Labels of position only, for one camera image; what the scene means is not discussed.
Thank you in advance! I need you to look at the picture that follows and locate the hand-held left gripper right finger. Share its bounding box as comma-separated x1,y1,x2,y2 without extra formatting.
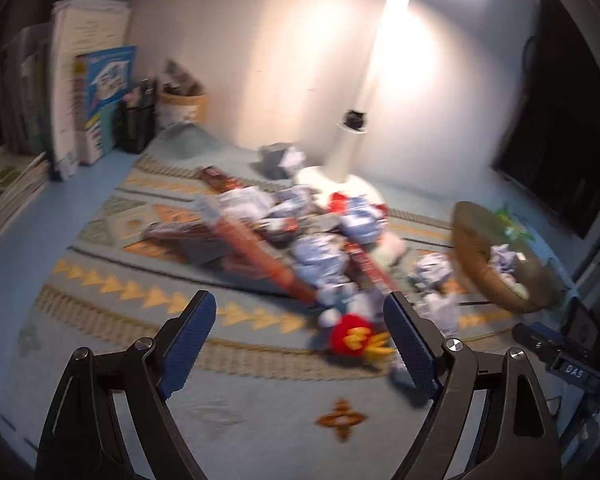
382,291,563,480

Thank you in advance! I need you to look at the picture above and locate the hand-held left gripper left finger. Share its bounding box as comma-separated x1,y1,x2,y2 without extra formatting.
35,290,218,480

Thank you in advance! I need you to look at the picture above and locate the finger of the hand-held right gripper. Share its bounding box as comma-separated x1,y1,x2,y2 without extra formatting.
512,322,562,359
528,324,566,345

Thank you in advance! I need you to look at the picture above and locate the red and yellow plush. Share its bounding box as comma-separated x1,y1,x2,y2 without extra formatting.
329,312,397,362

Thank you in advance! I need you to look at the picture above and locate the gold ribbed basket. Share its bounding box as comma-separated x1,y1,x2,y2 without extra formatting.
452,201,566,313

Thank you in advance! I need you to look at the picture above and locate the patterned woven mat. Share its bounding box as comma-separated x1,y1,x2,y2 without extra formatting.
10,122,571,480

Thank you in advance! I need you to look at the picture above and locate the green toy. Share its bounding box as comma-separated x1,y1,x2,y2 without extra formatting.
494,206,535,242

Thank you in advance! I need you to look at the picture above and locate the pile of crumpled paper balls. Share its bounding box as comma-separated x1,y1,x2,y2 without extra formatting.
220,185,462,337

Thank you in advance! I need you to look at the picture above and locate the grey white crumpled paper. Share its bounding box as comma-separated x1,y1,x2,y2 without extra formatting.
257,142,307,181

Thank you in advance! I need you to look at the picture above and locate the black monitor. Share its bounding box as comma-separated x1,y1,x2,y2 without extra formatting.
490,0,600,241

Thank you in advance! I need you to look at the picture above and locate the black mesh pen holder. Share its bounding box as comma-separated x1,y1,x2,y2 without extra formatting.
115,79,158,154

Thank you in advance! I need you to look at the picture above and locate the beige pen holder box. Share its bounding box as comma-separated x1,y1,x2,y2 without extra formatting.
157,60,209,130

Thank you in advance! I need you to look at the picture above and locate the stack of flat books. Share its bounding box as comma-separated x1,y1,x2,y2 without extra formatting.
0,147,51,251

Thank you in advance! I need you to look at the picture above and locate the blue book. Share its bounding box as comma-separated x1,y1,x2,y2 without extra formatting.
75,46,137,166

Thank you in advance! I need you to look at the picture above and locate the white desk lamp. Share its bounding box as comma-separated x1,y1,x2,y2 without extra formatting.
295,0,501,211

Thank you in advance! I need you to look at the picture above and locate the row of dark books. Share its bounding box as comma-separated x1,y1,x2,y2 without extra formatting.
0,25,54,157

